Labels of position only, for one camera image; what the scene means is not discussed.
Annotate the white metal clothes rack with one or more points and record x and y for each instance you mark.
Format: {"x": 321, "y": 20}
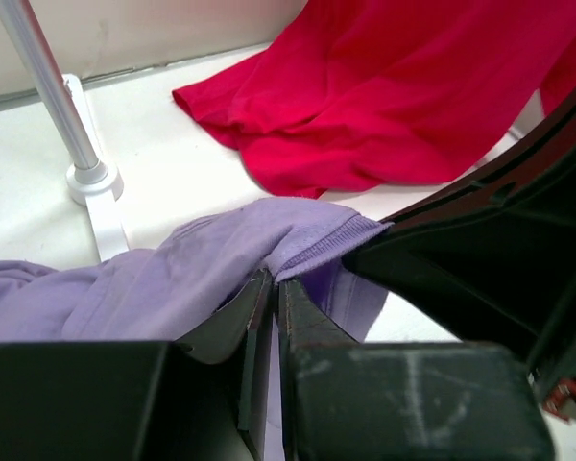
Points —
{"x": 92, "y": 182}

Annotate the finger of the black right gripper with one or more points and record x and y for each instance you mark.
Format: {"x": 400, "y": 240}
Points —
{"x": 492, "y": 257}

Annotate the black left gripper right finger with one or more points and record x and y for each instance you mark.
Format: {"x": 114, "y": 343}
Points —
{"x": 346, "y": 400}

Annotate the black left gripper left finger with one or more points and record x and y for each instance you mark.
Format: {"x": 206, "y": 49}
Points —
{"x": 202, "y": 397}

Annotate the purple t shirt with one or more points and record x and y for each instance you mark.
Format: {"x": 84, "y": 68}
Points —
{"x": 162, "y": 293}

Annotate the red t shirt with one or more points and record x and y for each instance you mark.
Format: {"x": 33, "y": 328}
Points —
{"x": 355, "y": 94}

